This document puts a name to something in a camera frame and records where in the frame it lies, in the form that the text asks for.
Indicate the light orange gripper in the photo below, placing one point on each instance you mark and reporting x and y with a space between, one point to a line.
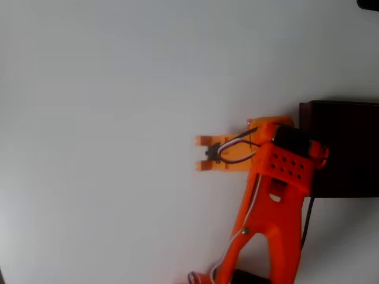
234 161

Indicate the red-orange robot arm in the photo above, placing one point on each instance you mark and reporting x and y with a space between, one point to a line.
281 222

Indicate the dark red open box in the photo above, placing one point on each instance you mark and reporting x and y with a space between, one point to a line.
352 118

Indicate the black object at edge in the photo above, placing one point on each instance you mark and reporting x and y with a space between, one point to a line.
368 4

